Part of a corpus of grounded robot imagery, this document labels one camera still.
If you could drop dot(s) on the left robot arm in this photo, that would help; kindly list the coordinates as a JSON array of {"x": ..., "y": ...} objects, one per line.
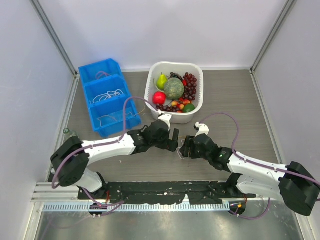
[{"x": 72, "y": 159}]

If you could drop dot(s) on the green pear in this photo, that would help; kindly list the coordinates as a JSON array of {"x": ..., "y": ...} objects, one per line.
[{"x": 160, "y": 83}]

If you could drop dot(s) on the green lime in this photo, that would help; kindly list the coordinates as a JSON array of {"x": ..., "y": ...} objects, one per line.
[{"x": 188, "y": 108}]

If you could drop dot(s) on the green netted melon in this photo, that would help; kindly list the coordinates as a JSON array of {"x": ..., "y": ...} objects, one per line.
[{"x": 173, "y": 88}]

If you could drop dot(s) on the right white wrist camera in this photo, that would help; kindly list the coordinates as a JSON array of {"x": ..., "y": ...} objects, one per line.
[{"x": 201, "y": 129}]

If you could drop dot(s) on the red yellow cherries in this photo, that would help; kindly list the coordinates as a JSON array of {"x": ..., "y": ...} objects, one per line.
[{"x": 179, "y": 104}]

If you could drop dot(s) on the small dark grape bunch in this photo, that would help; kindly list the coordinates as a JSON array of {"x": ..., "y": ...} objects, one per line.
[{"x": 168, "y": 108}]

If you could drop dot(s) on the red apple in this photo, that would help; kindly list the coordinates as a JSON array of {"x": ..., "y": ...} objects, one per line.
[{"x": 159, "y": 98}]

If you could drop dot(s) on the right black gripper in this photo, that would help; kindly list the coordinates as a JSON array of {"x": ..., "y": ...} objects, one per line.
[{"x": 184, "y": 150}]

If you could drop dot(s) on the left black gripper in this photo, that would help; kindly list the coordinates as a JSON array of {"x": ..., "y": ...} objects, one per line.
[{"x": 171, "y": 144}]

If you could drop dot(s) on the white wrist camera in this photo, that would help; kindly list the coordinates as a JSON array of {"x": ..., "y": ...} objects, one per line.
[
  {"x": 164, "y": 117},
  {"x": 201, "y": 129}
]

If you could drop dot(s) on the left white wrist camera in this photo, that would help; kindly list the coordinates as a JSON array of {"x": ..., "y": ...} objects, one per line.
[{"x": 164, "y": 117}]

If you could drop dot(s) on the blue plastic compartment bin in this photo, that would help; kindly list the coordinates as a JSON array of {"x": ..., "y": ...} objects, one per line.
[{"x": 105, "y": 92}]

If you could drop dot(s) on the dark red grape bunch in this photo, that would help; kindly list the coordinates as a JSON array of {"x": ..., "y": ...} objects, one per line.
[{"x": 190, "y": 86}]

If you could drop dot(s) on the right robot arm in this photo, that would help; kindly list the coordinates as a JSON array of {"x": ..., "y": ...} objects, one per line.
[{"x": 292, "y": 184}]

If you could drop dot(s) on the white slotted cable duct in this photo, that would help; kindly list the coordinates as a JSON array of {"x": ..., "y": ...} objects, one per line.
[{"x": 87, "y": 207}]

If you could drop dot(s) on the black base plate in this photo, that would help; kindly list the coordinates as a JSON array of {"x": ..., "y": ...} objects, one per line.
[{"x": 169, "y": 192}]

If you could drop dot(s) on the clear glass bottle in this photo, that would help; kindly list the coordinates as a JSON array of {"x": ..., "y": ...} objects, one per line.
[{"x": 68, "y": 133}]

